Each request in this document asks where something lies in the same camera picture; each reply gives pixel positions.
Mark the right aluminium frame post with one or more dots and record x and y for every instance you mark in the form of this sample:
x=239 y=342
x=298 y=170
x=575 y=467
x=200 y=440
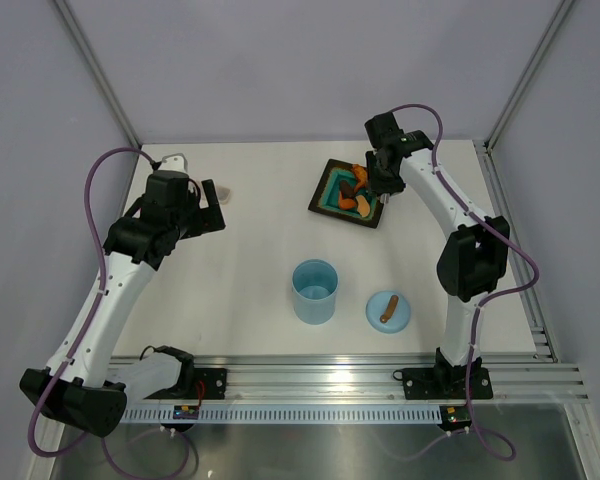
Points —
x=539 y=55

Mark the orange carrot food piece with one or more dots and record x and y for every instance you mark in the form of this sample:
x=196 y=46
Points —
x=347 y=203

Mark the light blue cup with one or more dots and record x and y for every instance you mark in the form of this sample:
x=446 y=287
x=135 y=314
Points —
x=314 y=284

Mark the dark square teal plate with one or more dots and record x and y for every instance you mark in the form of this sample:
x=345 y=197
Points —
x=325 y=197

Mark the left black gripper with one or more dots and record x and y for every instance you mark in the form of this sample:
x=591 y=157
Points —
x=207 y=219

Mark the aluminium frame post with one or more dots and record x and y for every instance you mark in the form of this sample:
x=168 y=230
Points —
x=89 y=59
x=539 y=55

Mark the dark brown food piece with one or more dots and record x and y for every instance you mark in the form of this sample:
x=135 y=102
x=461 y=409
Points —
x=346 y=190

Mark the left aluminium frame post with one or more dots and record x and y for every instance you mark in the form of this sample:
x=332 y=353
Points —
x=89 y=59

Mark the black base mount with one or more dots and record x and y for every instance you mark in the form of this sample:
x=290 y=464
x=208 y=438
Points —
x=194 y=382
x=431 y=383

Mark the tan orange food slice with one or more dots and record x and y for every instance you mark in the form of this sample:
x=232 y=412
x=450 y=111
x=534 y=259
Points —
x=363 y=206

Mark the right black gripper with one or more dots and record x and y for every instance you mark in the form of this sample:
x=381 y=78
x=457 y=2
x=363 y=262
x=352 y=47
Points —
x=376 y=186

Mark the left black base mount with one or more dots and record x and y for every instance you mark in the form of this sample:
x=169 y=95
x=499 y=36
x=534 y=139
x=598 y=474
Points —
x=194 y=382

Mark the orange shrimp food piece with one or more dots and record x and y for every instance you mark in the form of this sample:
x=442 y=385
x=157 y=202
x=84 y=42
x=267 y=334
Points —
x=361 y=176

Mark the brown lid handle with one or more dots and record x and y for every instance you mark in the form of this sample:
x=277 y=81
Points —
x=390 y=309

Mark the light blue lid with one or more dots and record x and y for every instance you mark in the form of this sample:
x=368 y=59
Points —
x=375 y=307

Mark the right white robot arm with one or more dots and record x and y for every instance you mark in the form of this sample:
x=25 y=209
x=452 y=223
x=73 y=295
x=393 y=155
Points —
x=469 y=268

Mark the beige chopstick case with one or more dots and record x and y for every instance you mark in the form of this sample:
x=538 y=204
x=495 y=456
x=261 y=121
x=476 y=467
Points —
x=223 y=194

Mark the aluminium front rail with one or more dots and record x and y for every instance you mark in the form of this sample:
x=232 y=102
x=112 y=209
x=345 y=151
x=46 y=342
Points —
x=368 y=379

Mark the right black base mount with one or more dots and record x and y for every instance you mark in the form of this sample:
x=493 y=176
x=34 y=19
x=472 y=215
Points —
x=431 y=383

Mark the white slotted cable duct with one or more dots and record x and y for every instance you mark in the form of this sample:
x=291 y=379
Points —
x=284 y=414

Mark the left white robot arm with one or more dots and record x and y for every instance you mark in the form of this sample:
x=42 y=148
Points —
x=75 y=387

